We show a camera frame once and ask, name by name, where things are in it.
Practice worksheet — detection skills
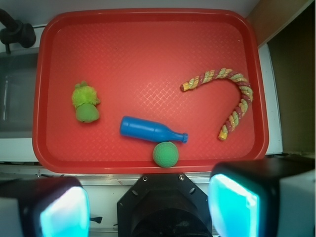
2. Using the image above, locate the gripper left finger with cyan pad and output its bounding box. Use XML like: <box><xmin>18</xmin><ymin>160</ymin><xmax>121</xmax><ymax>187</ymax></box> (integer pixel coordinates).
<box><xmin>0</xmin><ymin>177</ymin><xmax>90</xmax><ymax>237</ymax></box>

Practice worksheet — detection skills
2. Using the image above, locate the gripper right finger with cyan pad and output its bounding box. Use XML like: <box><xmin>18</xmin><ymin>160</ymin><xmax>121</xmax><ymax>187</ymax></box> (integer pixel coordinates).
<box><xmin>208</xmin><ymin>158</ymin><xmax>316</xmax><ymax>237</ymax></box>

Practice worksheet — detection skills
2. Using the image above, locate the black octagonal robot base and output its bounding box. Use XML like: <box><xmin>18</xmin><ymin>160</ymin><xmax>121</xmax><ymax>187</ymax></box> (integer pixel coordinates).
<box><xmin>117</xmin><ymin>173</ymin><xmax>212</xmax><ymax>237</ymax></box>

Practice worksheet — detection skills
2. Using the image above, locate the blue plastic bottle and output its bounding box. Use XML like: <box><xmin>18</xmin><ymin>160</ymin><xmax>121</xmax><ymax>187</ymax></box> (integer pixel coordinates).
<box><xmin>119</xmin><ymin>116</ymin><xmax>189</xmax><ymax>144</ymax></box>

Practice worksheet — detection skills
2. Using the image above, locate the green dimpled ball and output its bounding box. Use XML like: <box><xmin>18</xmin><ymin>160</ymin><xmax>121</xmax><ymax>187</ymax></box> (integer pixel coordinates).
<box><xmin>153</xmin><ymin>142</ymin><xmax>179</xmax><ymax>168</ymax></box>

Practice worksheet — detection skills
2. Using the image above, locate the green fuzzy plush toy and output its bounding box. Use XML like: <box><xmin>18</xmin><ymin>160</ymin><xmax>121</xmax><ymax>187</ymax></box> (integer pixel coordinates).
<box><xmin>72</xmin><ymin>81</ymin><xmax>100</xmax><ymax>123</ymax></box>

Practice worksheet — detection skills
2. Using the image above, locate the grey toy sink basin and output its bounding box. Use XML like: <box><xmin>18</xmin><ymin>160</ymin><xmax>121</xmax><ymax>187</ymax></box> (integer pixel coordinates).
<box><xmin>0</xmin><ymin>48</ymin><xmax>39</xmax><ymax>138</ymax></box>

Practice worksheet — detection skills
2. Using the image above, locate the red plastic tray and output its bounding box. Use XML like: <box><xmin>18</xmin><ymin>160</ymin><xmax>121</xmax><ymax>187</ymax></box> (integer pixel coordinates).
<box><xmin>33</xmin><ymin>9</ymin><xmax>269</xmax><ymax>174</ymax></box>

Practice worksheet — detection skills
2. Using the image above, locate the multicolour twisted rope toy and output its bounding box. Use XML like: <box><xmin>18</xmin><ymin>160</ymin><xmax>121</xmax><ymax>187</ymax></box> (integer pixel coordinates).
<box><xmin>180</xmin><ymin>68</ymin><xmax>253</xmax><ymax>141</ymax></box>

